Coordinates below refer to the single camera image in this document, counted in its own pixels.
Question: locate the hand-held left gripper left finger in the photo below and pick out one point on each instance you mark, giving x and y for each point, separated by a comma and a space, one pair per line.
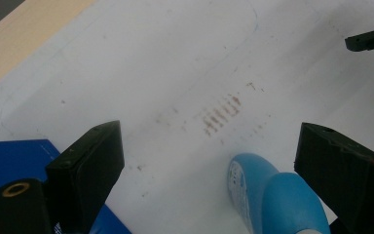
84, 169

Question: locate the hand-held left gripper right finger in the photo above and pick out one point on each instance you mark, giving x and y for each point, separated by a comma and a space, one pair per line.
350, 175

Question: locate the light blue plastic bottle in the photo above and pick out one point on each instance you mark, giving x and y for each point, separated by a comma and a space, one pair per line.
282, 201

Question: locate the dark blue cardboard box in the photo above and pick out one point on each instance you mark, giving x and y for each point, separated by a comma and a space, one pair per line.
13, 159

